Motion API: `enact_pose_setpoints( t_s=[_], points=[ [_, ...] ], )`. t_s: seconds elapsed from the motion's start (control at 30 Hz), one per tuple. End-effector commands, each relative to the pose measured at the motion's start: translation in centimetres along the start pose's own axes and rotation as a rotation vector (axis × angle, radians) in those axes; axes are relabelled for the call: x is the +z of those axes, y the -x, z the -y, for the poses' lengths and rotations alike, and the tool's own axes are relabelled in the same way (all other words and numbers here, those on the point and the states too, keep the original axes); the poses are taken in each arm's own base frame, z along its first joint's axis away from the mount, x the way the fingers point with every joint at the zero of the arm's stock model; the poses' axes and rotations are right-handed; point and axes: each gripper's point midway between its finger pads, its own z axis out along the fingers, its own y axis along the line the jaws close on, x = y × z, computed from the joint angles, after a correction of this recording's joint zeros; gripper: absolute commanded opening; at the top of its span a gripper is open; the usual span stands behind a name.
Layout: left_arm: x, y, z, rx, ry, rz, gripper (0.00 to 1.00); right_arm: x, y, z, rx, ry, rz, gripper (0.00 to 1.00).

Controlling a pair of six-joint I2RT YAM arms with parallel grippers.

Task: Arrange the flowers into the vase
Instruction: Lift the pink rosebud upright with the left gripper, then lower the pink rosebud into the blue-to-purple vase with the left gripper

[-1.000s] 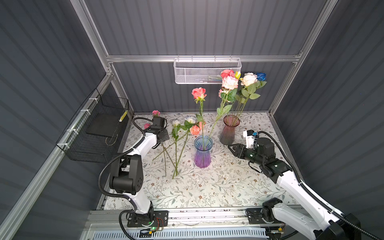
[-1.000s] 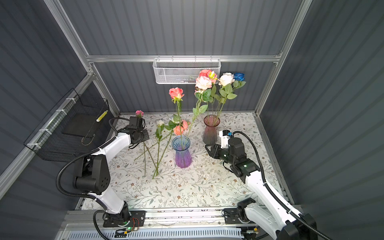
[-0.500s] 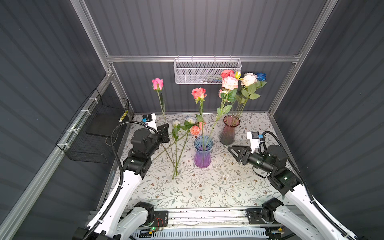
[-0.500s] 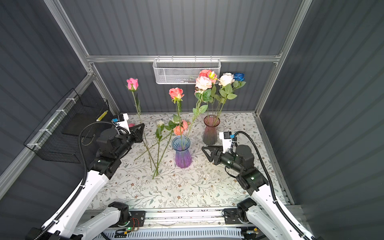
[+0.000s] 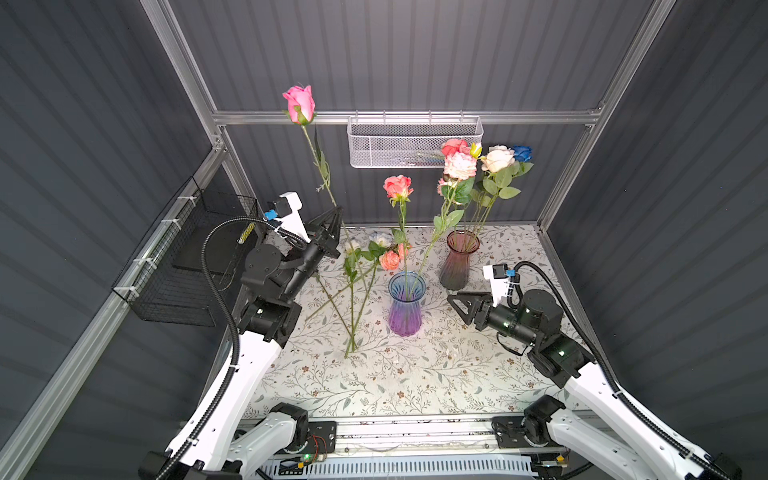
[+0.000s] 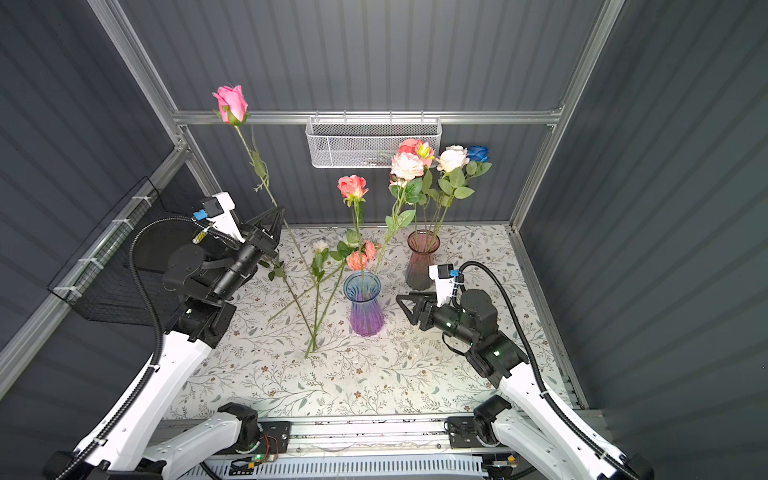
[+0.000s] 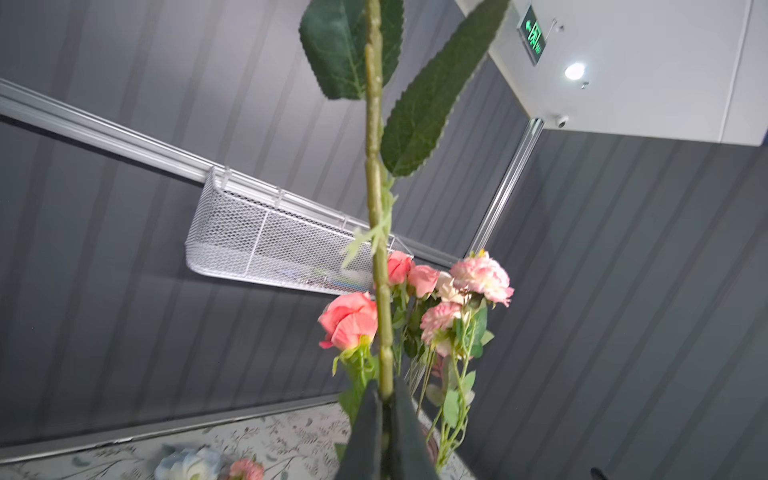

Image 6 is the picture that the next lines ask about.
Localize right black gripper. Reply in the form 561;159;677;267
397;288;477;349

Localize blue purple glass vase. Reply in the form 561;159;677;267
343;271;384;337

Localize pink red glass vase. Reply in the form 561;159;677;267
405;230;440;291

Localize pink peach rose stem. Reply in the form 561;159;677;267
337;175;369;293

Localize magenta rose stem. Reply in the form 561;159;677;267
212;85;317;352

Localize light pink rose stem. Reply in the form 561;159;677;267
374;159;425;273

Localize white rose stem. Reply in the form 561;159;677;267
430;145;478;236

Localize coral pink rose stem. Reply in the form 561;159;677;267
390;139;435;229

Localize blue rose stem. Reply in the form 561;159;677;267
466;145;492;178

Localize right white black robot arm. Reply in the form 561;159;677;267
396;289;655;479

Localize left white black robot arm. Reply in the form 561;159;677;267
43;197;285;479

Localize bunch of artificial flowers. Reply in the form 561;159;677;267
261;231;379;358

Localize floral patterned table mat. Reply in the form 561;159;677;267
164;224;571;420

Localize tubes in white basket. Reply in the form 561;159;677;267
358;149;436;168

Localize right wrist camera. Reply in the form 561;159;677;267
428;263;459;307

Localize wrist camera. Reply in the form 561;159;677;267
428;263;459;307
192;192;245;243

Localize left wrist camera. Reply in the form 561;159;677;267
192;192;245;243

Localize white wire mesh basket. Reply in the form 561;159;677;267
305;116;443;169

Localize black wire mesh basket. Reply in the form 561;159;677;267
48;168;202;327

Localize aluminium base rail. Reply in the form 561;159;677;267
113;410;613;480

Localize left black corrugated cable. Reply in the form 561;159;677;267
53;215;241;480

